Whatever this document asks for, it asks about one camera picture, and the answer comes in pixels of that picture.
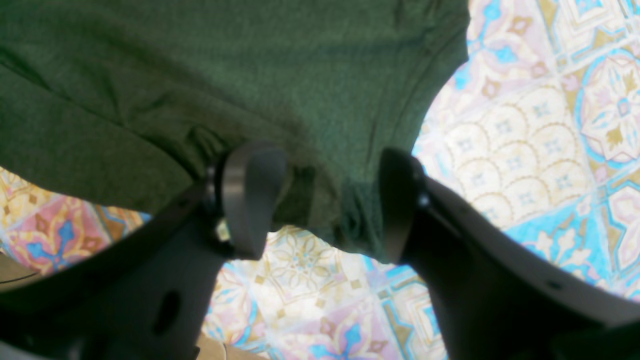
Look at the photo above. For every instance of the colourful patterned tablecloth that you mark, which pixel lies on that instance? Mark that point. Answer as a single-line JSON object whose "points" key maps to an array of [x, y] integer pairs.
{"points": [[513, 131]]}

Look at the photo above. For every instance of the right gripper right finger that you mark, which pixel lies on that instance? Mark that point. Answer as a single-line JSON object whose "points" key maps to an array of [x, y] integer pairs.
{"points": [[492, 298]]}

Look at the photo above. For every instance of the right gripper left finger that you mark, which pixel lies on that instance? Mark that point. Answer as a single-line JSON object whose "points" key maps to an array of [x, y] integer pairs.
{"points": [[147, 296]]}

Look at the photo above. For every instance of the dark green long-sleeve shirt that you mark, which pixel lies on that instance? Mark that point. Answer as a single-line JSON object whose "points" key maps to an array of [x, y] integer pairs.
{"points": [[124, 103]]}

